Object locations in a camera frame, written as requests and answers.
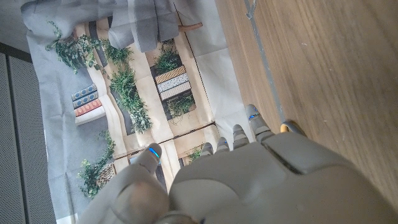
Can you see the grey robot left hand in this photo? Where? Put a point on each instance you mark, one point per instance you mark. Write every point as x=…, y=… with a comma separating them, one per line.
x=248, y=186

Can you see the printed room backdrop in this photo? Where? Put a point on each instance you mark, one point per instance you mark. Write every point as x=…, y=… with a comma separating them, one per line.
x=140, y=93

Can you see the grey tape strip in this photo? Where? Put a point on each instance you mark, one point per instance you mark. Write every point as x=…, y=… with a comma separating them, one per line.
x=264, y=62

